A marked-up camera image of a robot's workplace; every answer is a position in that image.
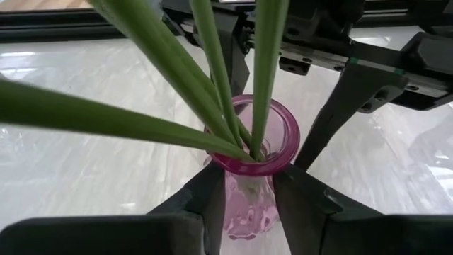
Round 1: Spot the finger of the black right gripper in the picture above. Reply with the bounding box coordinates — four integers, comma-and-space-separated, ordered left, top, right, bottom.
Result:
211, 12, 251, 97
294, 58, 410, 171

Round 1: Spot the purple ribbed glass vase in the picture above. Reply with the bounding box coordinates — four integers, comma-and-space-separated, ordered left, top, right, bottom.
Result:
204, 93, 301, 241

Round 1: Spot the black aluminium table frame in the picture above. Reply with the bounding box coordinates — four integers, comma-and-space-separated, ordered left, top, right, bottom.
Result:
0, 0, 164, 44

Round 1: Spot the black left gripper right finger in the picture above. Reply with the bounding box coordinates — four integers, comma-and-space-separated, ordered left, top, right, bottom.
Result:
272, 164, 453, 255

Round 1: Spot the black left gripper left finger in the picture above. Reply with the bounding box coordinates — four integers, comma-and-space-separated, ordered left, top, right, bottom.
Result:
0, 161, 227, 255

